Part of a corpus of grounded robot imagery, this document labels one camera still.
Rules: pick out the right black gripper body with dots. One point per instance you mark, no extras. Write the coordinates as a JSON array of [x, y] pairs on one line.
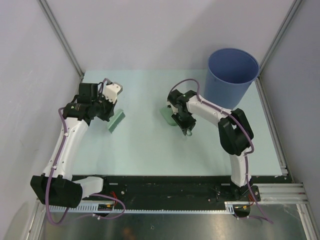
[[184, 120]]

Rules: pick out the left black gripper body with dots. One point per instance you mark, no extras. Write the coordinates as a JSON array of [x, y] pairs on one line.
[[104, 107]]

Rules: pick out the green plastic dustpan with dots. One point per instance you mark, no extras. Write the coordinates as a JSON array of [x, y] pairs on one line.
[[168, 116]]

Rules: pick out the small green hand brush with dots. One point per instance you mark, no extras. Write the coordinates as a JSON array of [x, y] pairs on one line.
[[115, 120]]

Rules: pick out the blue plastic waste bin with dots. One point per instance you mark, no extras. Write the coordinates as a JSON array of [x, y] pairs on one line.
[[230, 72]]

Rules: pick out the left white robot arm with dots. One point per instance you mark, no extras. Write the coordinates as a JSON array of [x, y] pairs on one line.
[[55, 186]]

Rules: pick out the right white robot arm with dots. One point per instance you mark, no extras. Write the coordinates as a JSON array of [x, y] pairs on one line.
[[235, 132]]

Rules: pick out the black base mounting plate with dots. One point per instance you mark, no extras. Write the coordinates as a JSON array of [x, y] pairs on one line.
[[173, 192]]

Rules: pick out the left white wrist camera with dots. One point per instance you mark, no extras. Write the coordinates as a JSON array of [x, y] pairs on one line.
[[111, 91]]

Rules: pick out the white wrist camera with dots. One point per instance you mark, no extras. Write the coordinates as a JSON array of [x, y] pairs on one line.
[[111, 91], [169, 105]]

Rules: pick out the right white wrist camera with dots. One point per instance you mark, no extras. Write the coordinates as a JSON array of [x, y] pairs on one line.
[[169, 105]]

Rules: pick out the right aluminium frame post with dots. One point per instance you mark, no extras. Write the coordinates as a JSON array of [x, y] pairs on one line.
[[288, 19]]

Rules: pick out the aluminium frame post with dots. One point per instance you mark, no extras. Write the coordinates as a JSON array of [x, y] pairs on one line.
[[57, 30], [288, 19]]

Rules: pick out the grey slotted cable duct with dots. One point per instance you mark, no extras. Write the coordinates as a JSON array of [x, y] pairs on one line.
[[101, 208]]

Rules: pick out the left aluminium frame post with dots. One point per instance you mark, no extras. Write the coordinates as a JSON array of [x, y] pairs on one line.
[[57, 30]]

